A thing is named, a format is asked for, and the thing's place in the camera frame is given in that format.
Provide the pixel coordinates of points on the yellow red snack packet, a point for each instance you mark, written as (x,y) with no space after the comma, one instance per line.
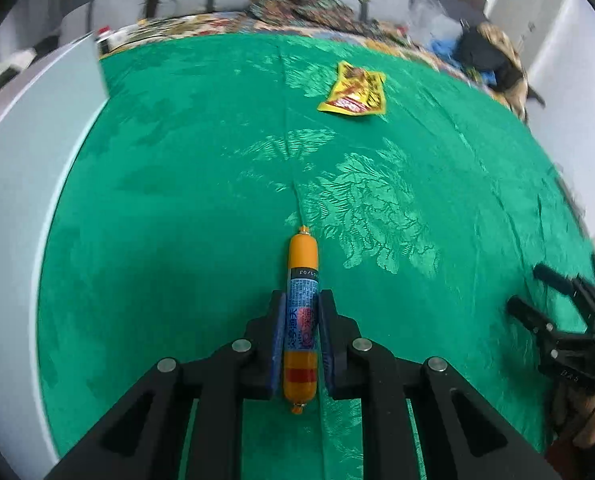
(356,92)

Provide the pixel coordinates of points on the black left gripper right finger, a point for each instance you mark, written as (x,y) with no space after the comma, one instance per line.
(419,420)

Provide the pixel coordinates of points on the white cardboard box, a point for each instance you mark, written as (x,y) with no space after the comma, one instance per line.
(45,115)

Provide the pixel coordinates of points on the clear plastic bag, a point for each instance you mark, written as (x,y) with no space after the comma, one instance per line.
(427,21)

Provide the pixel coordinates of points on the orange blue sausage stick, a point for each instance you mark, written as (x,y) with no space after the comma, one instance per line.
(300,355)

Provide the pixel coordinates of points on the floral patterned garment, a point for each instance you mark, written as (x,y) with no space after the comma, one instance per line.
(331,14)

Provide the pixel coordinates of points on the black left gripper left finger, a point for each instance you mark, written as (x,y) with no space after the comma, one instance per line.
(184,420)

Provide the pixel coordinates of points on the person right hand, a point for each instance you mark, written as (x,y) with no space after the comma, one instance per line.
(578,423)

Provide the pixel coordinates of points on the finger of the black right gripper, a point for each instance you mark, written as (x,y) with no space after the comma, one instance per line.
(541,327)
(578,289)

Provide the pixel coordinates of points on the grey pillow far left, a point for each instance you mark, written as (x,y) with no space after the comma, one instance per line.
(82,17)

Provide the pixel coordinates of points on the floral bed sheet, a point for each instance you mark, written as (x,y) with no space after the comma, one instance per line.
(389,41)

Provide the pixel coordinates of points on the black bag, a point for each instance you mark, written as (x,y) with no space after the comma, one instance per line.
(473,50)

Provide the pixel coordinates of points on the green floral bedspread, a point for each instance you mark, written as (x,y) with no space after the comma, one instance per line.
(173,227)

